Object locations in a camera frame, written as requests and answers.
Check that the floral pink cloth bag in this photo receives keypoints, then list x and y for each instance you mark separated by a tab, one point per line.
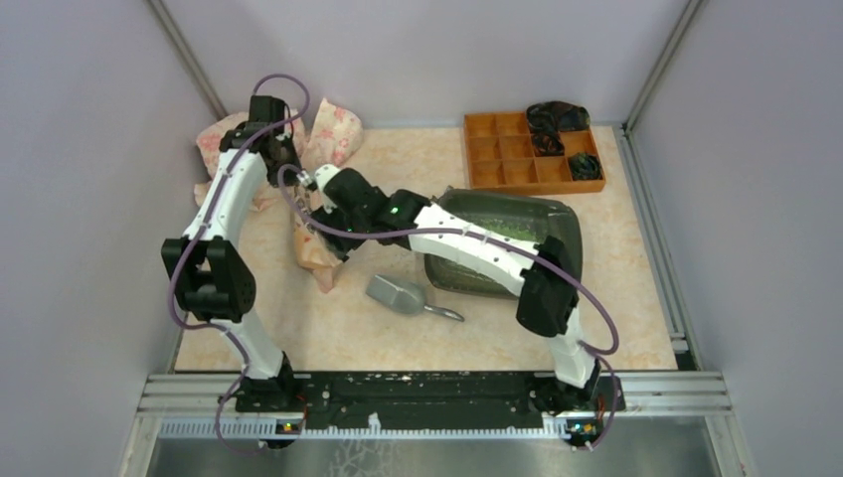
336	134

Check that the green cat litter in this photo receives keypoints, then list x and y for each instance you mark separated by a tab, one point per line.
513	229

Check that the orange divided organizer tray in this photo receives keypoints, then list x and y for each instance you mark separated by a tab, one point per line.
504	155

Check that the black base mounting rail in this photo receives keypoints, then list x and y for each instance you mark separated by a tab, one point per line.
428	400

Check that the dark grey litter box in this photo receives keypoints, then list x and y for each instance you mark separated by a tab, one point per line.
559	220

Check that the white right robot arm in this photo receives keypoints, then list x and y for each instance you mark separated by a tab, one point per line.
539	274

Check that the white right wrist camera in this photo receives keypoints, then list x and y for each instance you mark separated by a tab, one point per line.
315	182

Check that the pink cat litter bag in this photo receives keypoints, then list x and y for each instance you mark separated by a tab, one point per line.
311	250

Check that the silver metal scoop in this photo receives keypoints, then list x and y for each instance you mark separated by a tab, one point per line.
405	297

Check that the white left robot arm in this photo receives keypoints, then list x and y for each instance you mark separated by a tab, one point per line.
210	285

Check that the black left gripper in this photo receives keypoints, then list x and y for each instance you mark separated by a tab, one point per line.
288	142

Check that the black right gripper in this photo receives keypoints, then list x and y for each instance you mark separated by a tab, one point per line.
328	216

